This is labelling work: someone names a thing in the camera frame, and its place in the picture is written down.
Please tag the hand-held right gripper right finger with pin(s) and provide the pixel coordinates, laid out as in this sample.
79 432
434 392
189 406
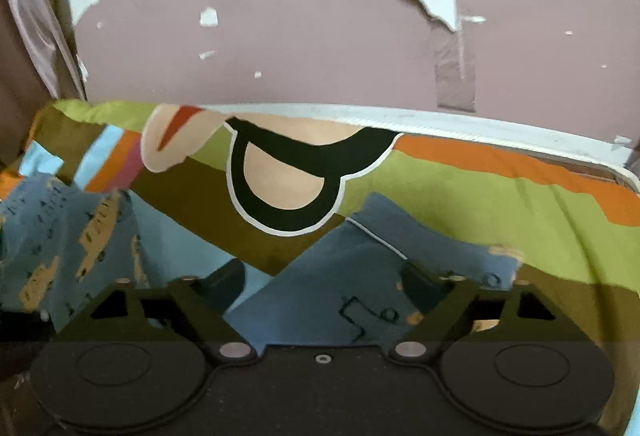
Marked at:
419 287

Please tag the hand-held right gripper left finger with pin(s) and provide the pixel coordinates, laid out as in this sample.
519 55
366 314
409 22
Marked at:
227 283

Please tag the colourful printed blanket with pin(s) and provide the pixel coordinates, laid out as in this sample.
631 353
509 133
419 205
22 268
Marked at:
450 196

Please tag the blue printed pants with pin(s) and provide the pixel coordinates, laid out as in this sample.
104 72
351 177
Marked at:
310 276

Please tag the mauve curtain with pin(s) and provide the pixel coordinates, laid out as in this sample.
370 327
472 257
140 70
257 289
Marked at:
30 16

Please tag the white mattress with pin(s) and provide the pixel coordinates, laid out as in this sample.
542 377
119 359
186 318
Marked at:
500 128

